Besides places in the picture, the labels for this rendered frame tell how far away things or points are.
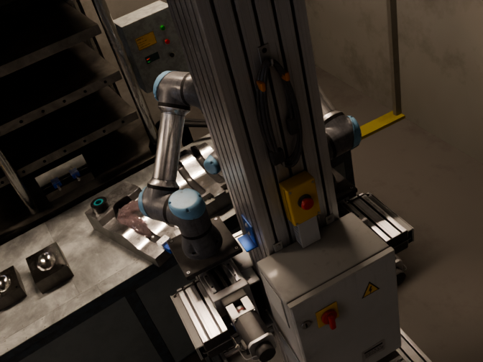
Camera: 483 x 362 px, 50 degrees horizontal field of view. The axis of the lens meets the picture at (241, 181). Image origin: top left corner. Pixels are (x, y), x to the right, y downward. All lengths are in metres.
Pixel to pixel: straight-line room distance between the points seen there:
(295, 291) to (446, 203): 2.13
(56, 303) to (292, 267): 1.20
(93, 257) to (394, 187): 2.02
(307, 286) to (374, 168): 2.37
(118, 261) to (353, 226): 1.18
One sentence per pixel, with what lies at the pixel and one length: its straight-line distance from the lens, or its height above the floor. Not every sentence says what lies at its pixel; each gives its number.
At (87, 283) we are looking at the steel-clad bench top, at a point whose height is 0.80.
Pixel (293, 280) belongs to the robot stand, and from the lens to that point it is 1.45.
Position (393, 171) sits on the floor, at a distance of 3.69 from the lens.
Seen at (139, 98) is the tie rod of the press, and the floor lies 1.13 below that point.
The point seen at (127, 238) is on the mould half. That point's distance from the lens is 2.33.
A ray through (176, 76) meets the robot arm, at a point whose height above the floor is 1.58.
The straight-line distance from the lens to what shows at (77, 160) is 2.92.
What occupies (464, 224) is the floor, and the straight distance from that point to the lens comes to 3.31.
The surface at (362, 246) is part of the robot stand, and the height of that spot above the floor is 1.23.
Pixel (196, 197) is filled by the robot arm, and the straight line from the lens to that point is 1.76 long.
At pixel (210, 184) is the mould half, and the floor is 0.89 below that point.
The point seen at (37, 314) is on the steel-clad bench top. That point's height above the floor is 0.80.
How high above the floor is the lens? 2.33
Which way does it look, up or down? 37 degrees down
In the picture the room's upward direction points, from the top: 17 degrees counter-clockwise
